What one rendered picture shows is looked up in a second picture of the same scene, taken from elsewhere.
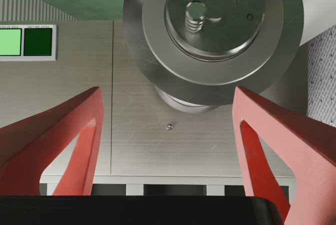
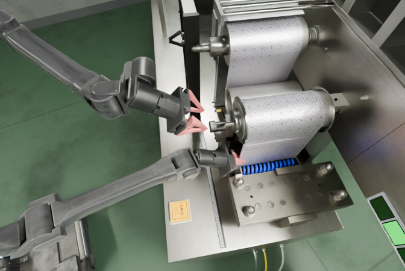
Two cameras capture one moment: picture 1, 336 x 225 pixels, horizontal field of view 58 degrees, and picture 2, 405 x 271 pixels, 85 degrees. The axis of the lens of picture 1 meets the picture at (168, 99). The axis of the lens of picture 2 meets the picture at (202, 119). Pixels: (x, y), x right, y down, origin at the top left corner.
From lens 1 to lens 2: 0.58 m
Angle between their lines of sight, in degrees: 83
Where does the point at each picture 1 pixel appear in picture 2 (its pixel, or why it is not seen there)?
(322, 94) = (282, 62)
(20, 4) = not seen: outside the picture
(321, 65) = (279, 71)
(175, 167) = (383, 74)
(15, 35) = (388, 227)
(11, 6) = not seen: outside the picture
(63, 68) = (384, 183)
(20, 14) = not seen: outside the picture
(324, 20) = (246, 92)
